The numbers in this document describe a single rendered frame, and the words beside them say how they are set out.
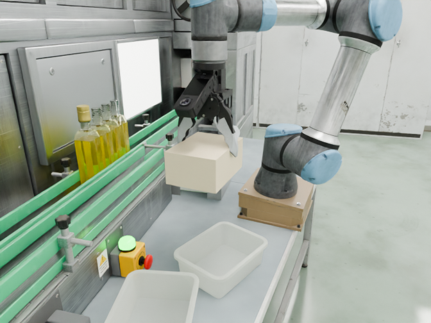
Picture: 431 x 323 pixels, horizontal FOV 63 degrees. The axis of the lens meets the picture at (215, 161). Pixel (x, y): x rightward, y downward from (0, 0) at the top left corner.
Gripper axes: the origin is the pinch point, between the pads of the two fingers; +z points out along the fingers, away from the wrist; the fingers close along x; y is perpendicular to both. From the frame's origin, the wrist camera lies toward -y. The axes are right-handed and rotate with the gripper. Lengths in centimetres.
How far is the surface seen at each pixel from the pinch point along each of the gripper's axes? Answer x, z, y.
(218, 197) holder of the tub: 15, 34, 42
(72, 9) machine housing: 61, -32, 27
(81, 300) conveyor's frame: 21.7, 31.9, -21.9
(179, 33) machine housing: 70, -23, 115
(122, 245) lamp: 20.6, 25.9, -7.1
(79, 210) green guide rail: 33.6, 18.5, -7.4
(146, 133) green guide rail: 53, 16, 52
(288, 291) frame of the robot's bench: -11, 90, 67
